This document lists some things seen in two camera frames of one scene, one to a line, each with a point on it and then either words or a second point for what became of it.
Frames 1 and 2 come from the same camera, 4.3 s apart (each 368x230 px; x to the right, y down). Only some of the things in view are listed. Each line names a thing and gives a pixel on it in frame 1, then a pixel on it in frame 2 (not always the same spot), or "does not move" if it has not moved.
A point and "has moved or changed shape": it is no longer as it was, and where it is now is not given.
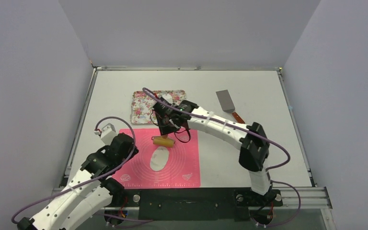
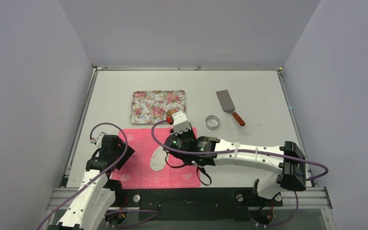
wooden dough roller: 163,141 has moved or changed shape
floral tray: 142,104 does not move
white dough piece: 159,158 does not move
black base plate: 197,204 does not move
